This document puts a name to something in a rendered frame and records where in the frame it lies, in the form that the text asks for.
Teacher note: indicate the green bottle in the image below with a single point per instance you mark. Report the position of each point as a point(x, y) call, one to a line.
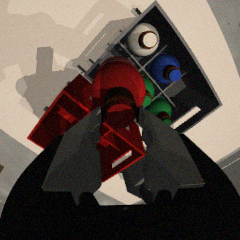
point(161, 108)
point(149, 90)

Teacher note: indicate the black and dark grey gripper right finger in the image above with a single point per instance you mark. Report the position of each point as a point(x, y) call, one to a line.
point(175, 163)

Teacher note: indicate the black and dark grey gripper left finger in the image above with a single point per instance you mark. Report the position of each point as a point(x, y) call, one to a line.
point(68, 166)

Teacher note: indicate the blue bottle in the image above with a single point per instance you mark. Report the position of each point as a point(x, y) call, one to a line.
point(164, 68)

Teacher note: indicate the red bottle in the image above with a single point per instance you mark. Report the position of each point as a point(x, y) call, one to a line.
point(117, 83)

